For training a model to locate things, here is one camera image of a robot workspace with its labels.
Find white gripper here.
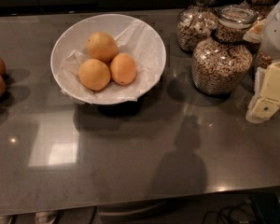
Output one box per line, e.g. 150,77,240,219
244,0,280,124

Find white paper bowl liner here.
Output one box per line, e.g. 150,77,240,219
59,20,164,105

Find white bowl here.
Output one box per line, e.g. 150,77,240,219
49,13,167,105

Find front glass cereal jar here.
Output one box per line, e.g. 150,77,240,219
191,5,258,95

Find glass cereal jar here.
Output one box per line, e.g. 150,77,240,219
176,0,217,52
191,5,258,95
242,0,274,71

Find back right glass cereal jar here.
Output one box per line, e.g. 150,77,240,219
242,0,274,71

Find back left glass cereal jar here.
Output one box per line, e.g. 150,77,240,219
176,0,217,52

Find black box under table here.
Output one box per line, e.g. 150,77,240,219
250,193,280,224

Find white shoe right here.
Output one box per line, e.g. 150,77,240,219
35,211,58,224

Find black cables on floor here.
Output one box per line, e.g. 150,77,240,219
203,203,256,224

